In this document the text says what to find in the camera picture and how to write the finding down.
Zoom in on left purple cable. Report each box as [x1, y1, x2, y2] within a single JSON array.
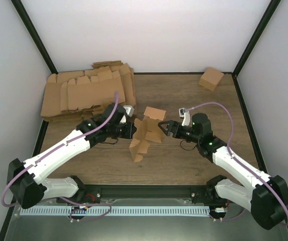
[[1, 90, 121, 222]]

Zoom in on folded brown cardboard box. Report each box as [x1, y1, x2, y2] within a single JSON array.
[[198, 67, 224, 91]]

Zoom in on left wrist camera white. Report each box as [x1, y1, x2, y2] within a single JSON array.
[[123, 105, 134, 117]]

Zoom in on stack of flat cardboard boxes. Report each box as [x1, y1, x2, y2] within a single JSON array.
[[41, 60, 136, 121]]

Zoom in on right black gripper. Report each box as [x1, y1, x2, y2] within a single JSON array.
[[159, 120, 201, 144]]

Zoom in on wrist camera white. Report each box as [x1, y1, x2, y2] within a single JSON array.
[[123, 105, 134, 117], [179, 108, 191, 126]]

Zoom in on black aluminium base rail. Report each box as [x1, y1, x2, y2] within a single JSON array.
[[46, 184, 245, 201]]

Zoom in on light blue slotted cable duct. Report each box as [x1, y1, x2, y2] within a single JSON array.
[[20, 206, 210, 217]]

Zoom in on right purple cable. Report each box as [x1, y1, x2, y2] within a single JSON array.
[[184, 101, 288, 227]]

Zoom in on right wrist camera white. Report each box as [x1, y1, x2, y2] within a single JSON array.
[[179, 108, 191, 126]]

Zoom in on black enclosure frame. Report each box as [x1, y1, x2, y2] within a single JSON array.
[[0, 1, 288, 240]]

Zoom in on purple cable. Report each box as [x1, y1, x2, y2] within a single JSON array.
[[1, 90, 121, 222], [184, 101, 288, 227]]

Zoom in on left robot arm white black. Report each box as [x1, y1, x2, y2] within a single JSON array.
[[7, 103, 136, 209]]

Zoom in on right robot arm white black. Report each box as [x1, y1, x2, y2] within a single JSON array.
[[158, 112, 288, 230]]

